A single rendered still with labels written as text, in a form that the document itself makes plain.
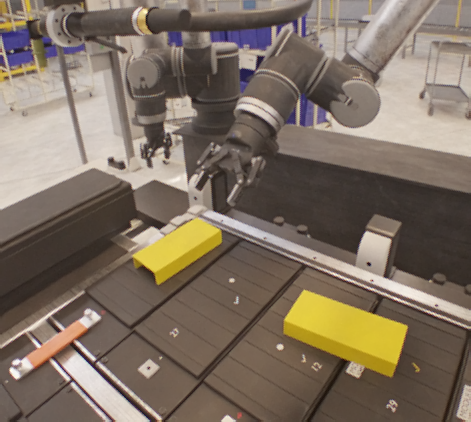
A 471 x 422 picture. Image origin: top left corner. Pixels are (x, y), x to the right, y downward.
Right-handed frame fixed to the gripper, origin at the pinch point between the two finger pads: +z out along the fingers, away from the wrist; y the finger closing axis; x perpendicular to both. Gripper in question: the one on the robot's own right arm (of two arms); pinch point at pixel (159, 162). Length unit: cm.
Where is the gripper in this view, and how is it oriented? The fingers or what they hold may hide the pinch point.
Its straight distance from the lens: 139.5
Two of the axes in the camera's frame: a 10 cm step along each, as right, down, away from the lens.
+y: 5.3, -4.2, 7.3
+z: 0.4, 8.8, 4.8
